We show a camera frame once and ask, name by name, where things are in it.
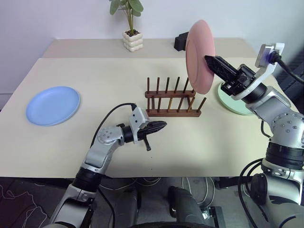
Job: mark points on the black caster bracket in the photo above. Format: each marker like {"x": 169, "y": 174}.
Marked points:
{"x": 213, "y": 215}

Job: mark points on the pink plate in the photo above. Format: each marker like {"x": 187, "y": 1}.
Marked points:
{"x": 198, "y": 47}

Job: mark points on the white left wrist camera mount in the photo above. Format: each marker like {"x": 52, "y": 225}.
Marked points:
{"x": 139, "y": 116}

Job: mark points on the green plate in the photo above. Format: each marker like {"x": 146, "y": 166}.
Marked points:
{"x": 229, "y": 104}

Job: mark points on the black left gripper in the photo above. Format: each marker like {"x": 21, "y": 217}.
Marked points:
{"x": 145, "y": 133}

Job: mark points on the black table frame bar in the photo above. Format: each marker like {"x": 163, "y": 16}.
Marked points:
{"x": 226, "y": 183}

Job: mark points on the wooden dish rack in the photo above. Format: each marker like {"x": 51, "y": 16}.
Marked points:
{"x": 173, "y": 114}

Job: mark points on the blue plate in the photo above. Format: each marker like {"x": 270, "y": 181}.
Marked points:
{"x": 52, "y": 105}

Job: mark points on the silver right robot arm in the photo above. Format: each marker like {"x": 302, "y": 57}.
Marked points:
{"x": 282, "y": 123}

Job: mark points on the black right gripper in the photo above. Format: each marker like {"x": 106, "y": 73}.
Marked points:
{"x": 240, "y": 82}

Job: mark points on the small black box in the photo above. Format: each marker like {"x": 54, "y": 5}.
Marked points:
{"x": 180, "y": 42}

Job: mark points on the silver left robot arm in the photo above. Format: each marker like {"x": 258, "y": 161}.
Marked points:
{"x": 97, "y": 154}

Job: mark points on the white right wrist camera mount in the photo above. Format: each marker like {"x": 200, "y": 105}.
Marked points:
{"x": 263, "y": 73}

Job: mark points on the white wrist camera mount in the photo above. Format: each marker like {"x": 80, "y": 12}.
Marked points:
{"x": 263, "y": 73}
{"x": 139, "y": 116}

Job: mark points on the green plant in white pot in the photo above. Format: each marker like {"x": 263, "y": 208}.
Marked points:
{"x": 133, "y": 41}

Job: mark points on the dark grey rounded robot leg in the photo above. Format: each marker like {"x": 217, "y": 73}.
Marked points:
{"x": 185, "y": 206}

